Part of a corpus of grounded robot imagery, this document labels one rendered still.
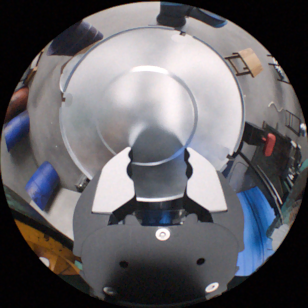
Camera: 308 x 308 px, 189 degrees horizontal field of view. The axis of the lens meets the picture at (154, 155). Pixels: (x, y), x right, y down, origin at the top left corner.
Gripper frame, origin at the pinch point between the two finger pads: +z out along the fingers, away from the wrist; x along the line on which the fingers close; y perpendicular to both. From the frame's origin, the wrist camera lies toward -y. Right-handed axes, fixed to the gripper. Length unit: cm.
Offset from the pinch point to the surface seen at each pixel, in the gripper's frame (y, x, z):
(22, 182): 82, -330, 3
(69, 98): -7.8, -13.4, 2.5
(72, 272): 41, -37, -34
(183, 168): 4.1, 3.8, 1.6
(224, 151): 1.1, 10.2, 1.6
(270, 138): -2.3, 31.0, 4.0
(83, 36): -75, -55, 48
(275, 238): 37, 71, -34
